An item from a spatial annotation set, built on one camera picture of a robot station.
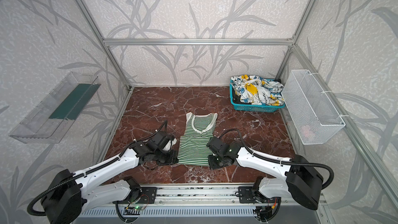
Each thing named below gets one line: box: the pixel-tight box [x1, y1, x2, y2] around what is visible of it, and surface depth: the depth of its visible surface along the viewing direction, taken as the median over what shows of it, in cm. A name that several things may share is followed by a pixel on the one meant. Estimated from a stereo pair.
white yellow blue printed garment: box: [230, 74, 285, 106], surface depth 104 cm
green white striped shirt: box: [177, 112, 219, 167], surface depth 93 cm
